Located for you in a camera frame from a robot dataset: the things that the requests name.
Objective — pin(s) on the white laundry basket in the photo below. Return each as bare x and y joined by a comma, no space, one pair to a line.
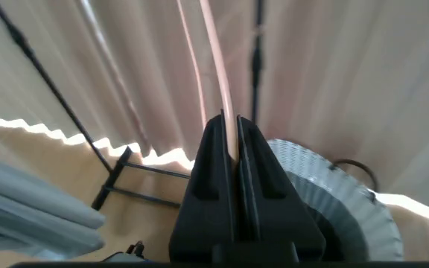
330,193

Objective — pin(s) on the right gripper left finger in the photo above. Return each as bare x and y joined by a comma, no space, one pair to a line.
199,231

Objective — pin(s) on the black clothes rack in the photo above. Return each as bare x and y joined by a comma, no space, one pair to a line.
112,178

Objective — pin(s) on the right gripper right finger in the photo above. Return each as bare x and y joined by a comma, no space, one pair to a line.
285,231

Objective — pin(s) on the pink clothes hanger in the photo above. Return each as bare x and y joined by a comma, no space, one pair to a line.
222,74

